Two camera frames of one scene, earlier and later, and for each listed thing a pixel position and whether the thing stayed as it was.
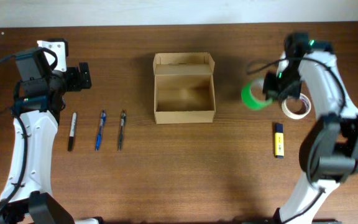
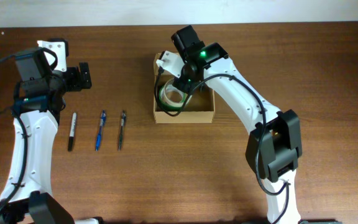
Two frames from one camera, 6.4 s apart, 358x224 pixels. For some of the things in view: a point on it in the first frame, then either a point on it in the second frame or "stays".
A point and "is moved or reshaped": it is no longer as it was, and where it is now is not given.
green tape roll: [249, 100] is moved or reshaped
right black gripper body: [270, 86] to [183, 84]
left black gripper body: [84, 74] stays
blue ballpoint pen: [103, 117] stays
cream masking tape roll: [294, 116] to [172, 94]
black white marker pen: [72, 131] stays
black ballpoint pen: [122, 124] stays
